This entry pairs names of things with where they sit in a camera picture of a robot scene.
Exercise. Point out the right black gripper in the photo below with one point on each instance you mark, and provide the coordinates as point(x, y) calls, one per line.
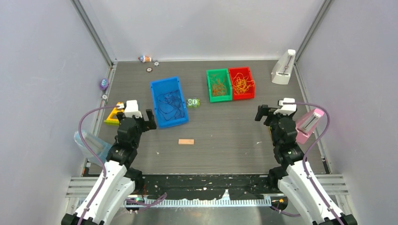
point(264, 110)

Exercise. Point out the red plastic bin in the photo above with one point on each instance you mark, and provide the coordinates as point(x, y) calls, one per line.
point(243, 85)

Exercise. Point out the green monster toy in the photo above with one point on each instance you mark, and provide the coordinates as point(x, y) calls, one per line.
point(193, 102)

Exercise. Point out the blue plastic bin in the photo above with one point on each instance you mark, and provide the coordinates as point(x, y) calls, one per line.
point(169, 103)

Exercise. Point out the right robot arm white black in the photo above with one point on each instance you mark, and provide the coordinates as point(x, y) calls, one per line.
point(294, 176)

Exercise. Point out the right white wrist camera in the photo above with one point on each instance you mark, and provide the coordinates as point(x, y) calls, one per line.
point(287, 106)

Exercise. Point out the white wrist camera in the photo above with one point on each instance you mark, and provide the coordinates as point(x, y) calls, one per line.
point(130, 109)
point(287, 106)

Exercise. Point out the purple round toy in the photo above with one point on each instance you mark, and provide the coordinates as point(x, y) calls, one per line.
point(104, 84)

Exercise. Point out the green plastic bin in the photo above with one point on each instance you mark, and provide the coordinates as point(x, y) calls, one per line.
point(219, 85)

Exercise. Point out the pink metronome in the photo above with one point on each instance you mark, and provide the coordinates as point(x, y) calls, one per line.
point(306, 125)

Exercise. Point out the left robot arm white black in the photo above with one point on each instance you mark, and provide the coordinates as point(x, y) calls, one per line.
point(118, 179)

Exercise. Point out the white metronome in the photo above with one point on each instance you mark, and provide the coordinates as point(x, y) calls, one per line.
point(282, 71)

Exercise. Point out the clear plastic container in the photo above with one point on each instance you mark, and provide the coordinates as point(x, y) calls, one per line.
point(97, 145)

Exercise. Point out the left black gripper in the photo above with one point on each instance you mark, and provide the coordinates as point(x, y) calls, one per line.
point(145, 127)

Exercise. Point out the aluminium rail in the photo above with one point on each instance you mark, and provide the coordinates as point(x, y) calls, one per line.
point(208, 190)

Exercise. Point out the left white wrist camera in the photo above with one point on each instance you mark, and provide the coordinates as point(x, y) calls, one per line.
point(130, 109)

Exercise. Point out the yellow triangle block left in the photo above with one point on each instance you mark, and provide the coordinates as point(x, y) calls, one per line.
point(112, 117)

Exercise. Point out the small figurine toy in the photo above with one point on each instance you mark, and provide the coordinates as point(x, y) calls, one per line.
point(145, 59)

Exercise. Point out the small wooden block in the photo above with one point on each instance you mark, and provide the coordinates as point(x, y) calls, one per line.
point(186, 141)

